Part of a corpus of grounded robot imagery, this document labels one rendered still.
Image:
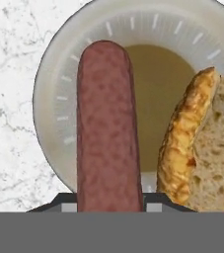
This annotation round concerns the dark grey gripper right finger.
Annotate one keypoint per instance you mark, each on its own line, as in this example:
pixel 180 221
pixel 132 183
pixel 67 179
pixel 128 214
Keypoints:
pixel 156 203

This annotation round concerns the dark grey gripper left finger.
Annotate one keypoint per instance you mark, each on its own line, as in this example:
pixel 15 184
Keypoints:
pixel 65 201

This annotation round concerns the reddish brown sausage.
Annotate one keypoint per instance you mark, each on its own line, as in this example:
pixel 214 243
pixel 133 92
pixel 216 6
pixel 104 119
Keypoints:
pixel 107 131

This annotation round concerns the golden crusted bread bun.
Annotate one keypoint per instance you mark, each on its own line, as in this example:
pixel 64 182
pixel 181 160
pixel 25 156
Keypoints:
pixel 199 145

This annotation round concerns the white bowl with olive centre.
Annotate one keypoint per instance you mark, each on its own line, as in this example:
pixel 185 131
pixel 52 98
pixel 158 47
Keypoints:
pixel 159 99

